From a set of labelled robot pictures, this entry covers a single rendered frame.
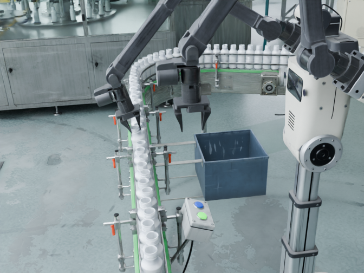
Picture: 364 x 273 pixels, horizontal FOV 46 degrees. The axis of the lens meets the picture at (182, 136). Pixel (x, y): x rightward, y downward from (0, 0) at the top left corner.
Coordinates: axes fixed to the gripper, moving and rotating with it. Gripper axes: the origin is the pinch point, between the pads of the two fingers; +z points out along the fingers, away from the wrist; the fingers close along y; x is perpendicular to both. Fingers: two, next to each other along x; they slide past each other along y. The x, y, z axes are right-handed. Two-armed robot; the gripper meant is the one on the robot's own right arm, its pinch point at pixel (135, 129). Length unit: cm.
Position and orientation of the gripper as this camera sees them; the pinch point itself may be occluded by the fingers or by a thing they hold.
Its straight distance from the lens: 180.5
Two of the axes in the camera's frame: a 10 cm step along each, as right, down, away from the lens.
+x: 1.3, 4.4, -8.9
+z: 3.0, 8.4, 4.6
